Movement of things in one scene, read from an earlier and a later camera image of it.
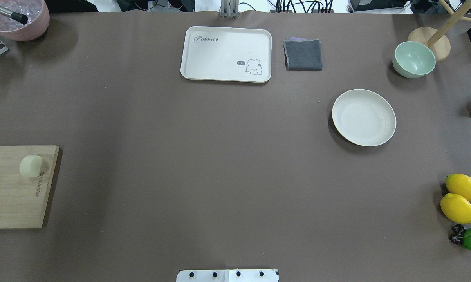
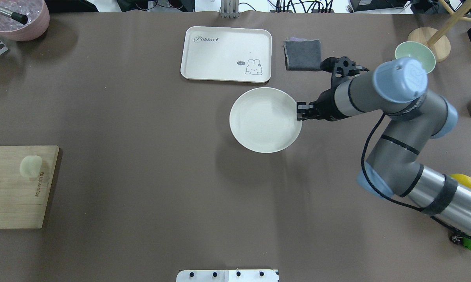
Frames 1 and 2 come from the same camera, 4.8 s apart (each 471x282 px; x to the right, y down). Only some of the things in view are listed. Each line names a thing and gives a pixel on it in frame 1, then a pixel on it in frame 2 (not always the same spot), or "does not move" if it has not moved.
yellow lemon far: (463, 185) does not move
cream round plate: (363, 117) → (265, 120)
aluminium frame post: (230, 9) does not move
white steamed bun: (30, 165) does not move
